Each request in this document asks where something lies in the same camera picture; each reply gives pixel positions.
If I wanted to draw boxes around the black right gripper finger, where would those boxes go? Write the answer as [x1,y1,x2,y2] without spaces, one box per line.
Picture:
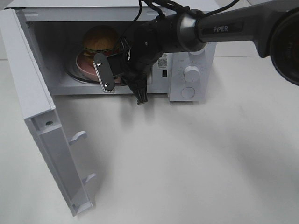
[121,72,148,105]

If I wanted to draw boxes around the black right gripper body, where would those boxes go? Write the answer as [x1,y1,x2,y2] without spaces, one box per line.
[112,20,164,80]

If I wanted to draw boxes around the toy hamburger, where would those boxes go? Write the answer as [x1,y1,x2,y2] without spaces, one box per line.
[82,25,119,57]

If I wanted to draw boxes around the pink round plate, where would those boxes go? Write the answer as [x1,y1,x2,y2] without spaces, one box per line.
[76,52,121,84]

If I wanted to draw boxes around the round door release button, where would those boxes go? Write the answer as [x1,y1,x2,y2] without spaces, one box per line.
[181,87,195,99]

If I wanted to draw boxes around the white timer knob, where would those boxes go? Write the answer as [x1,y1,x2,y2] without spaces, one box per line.
[183,65,200,83]

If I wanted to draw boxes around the white microwave door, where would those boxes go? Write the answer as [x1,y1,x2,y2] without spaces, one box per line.
[0,8,93,216]

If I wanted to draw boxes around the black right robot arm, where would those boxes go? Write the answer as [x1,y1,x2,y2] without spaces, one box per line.
[120,0,299,104]

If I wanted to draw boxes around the white warning label sticker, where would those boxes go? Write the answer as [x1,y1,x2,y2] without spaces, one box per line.
[157,53,169,69]

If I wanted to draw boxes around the white upper power knob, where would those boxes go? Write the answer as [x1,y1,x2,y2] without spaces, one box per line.
[189,48,205,56]

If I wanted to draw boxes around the glass microwave turntable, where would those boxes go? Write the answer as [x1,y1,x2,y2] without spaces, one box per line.
[63,58,99,84]

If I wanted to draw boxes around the white microwave oven body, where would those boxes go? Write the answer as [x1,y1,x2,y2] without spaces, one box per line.
[0,0,216,106]

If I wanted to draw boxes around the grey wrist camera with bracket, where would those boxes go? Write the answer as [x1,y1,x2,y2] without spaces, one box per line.
[93,37,131,93]

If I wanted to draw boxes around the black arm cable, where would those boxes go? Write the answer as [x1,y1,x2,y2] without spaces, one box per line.
[119,0,241,42]

